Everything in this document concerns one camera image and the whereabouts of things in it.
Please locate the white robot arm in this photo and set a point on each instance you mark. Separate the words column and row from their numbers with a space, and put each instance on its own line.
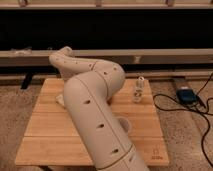
column 88, row 85

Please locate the clear plastic bottle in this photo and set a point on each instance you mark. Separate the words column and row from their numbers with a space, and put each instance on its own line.
column 138, row 89

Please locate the wooden table board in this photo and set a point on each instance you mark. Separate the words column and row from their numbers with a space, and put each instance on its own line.
column 50, row 138

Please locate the blue power adapter box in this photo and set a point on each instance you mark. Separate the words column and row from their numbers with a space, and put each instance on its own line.
column 186, row 96

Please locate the wooden rail beam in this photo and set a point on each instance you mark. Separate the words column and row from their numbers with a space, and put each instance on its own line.
column 129, row 56

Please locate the black bracket leg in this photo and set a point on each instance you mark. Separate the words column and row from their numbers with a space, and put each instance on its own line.
column 27, row 80

